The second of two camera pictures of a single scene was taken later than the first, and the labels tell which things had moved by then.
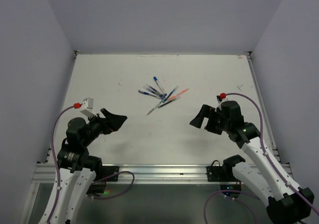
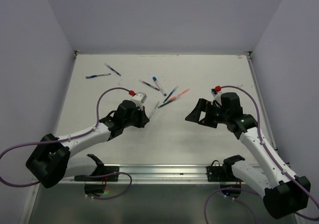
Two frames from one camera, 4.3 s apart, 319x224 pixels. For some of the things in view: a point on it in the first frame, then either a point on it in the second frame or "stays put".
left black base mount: x=110 y=173 stays put
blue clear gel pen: x=154 y=89 -> x=112 y=69
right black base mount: x=225 y=175 stays put
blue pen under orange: x=170 y=93 stays put
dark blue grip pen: x=142 y=92 -> x=92 y=76
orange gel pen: x=182 y=91 stays put
